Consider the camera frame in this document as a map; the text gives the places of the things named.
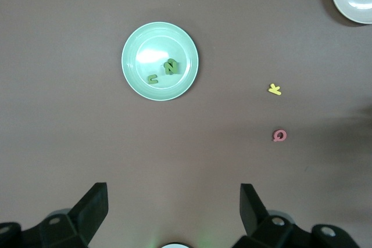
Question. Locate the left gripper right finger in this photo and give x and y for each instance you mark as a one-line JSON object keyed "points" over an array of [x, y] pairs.
{"points": [[253, 213]]}

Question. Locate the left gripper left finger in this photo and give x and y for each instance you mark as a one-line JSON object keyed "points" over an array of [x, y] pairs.
{"points": [[87, 210]]}

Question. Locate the yellow letter k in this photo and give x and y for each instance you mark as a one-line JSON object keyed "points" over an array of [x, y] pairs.
{"points": [[274, 89]]}

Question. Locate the green letter N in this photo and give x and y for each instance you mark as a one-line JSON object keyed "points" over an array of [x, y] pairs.
{"points": [[173, 67]]}

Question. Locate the green plate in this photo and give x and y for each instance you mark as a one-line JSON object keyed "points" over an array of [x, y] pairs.
{"points": [[145, 50]]}

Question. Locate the green small letter b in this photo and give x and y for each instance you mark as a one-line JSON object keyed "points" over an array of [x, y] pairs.
{"points": [[165, 67]]}

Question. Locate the green letter u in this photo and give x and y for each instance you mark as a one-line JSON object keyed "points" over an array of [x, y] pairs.
{"points": [[152, 79]]}

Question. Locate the pink letter Q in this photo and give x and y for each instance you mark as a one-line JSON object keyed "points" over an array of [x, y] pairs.
{"points": [[279, 135]]}

